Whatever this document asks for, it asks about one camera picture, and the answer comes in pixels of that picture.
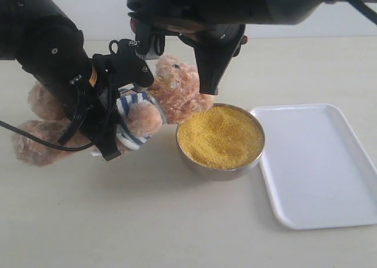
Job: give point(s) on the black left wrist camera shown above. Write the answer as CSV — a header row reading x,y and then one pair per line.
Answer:
x,y
121,66

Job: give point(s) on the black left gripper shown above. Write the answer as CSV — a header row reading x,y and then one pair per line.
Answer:
x,y
73,97

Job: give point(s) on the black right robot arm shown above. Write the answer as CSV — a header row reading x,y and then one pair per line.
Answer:
x,y
257,12

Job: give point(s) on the steel bowl of yellow millet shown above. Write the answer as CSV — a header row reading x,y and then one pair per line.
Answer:
x,y
223,143

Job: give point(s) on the white rectangular plastic tray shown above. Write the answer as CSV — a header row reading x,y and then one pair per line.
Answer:
x,y
316,172

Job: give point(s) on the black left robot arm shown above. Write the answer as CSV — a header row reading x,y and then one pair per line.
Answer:
x,y
20,18

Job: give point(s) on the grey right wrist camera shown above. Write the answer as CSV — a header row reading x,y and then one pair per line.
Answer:
x,y
157,47

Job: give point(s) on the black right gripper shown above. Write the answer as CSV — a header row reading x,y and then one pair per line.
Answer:
x,y
214,44

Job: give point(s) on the tan teddy bear striped sweater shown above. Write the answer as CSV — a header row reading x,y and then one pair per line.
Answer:
x,y
173,98

